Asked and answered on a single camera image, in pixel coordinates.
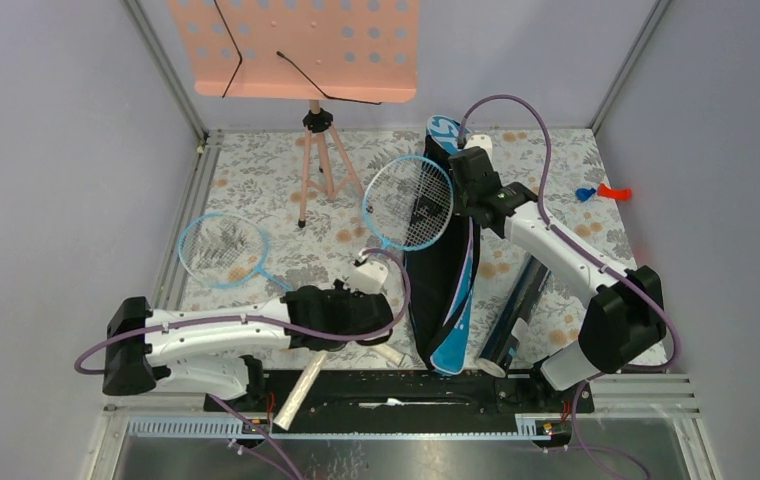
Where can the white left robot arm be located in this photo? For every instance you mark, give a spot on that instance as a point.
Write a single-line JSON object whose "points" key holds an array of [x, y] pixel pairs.
{"points": [[150, 348]]}

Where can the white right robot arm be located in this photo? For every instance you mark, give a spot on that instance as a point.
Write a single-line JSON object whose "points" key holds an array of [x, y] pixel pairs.
{"points": [[623, 305]]}

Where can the pink perforated music stand desk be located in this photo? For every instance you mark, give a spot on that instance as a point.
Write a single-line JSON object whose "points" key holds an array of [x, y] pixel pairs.
{"points": [[360, 51]]}

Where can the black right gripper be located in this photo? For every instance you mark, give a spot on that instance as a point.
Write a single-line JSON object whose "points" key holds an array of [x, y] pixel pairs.
{"points": [[458, 204]]}

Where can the black shuttlecock tube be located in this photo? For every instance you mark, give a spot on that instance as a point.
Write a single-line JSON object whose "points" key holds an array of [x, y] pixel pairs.
{"points": [[509, 329]]}

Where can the pink tripod stand legs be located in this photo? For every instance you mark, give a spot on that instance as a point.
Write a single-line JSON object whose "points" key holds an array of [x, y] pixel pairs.
{"points": [[319, 126]]}

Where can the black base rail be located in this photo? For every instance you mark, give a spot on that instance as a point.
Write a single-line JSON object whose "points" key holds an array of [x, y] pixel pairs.
{"points": [[421, 402]]}

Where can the light blue racket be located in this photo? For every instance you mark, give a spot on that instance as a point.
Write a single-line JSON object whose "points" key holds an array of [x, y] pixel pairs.
{"points": [[408, 203], [227, 258]]}

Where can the orange clip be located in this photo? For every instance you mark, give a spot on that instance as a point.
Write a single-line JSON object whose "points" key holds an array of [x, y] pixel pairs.
{"points": [[606, 191]]}

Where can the blue sport racket bag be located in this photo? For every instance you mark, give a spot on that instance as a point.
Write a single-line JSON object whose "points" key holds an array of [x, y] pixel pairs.
{"points": [[442, 278]]}

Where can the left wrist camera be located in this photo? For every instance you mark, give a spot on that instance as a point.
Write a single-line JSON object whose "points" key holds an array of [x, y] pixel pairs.
{"points": [[367, 276]]}

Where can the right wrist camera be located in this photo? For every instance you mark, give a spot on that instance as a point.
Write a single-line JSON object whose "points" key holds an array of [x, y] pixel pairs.
{"points": [[482, 141]]}

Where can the blue clip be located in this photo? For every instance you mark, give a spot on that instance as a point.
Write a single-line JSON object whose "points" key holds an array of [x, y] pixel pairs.
{"points": [[585, 194]]}

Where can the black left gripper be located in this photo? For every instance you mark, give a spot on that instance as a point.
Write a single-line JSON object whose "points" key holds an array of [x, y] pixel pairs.
{"points": [[342, 291]]}

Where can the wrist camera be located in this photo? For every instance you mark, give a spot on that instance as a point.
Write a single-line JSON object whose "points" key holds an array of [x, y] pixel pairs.
{"points": [[482, 141], [367, 276]]}

